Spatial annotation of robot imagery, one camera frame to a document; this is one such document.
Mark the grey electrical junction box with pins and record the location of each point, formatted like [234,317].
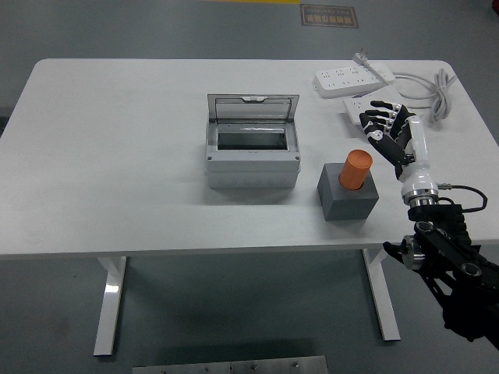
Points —
[253,171]

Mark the grey block holder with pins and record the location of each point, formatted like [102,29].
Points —
[347,206]

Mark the orange cylinder battery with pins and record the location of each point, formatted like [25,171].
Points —
[354,169]

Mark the transparent smoky box lid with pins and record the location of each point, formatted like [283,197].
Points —
[253,111]

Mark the small white socket panel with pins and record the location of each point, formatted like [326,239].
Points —
[352,107]

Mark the white table leg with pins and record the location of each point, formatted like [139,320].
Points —
[384,304]
[109,304]

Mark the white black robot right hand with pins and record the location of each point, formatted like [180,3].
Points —
[419,156]

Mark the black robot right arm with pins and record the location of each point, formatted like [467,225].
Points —
[440,233]

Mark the brown floor sign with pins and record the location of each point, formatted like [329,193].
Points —
[329,15]

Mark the long white power strip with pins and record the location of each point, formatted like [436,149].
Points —
[343,83]

